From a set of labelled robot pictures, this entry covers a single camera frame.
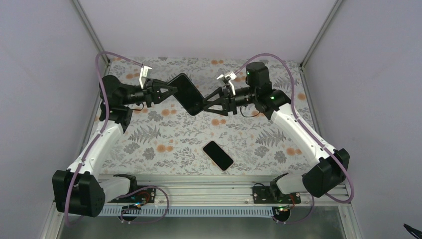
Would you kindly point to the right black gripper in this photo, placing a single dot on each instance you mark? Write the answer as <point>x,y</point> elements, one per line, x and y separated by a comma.
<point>228,101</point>

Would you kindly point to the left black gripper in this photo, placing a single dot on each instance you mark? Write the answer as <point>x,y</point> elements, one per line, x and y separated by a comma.
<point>154,86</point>

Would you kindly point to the dark green smartphone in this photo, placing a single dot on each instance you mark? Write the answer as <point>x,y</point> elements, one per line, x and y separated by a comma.
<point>187,94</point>

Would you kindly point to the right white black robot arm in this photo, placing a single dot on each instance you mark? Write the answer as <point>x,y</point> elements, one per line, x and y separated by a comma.
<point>328,165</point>

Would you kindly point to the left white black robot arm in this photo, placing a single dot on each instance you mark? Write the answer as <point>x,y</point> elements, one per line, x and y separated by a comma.
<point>77,189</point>

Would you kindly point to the black phone in pink case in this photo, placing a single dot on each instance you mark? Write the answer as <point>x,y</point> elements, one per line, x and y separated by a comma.
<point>218,156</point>

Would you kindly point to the floral patterned table mat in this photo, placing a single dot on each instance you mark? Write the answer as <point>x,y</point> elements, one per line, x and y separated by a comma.
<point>165,139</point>

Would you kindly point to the black object at corner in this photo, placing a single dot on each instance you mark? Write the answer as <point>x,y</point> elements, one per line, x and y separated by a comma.
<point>414,232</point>

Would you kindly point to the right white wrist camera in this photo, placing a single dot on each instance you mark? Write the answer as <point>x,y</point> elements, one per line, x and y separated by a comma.
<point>226,80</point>

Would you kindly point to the aluminium rail frame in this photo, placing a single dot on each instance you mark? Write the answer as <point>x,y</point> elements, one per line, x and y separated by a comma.
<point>321,218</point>

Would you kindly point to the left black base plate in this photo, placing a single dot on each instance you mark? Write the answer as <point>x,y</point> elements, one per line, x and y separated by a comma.
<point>144,196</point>

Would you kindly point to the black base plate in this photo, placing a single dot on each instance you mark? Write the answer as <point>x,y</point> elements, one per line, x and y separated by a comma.
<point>270,195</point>
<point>144,196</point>

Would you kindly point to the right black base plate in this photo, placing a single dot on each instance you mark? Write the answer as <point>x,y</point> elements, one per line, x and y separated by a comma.
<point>270,195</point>

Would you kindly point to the slotted grey cable duct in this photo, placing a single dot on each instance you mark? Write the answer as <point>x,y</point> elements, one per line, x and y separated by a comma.
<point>201,211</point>

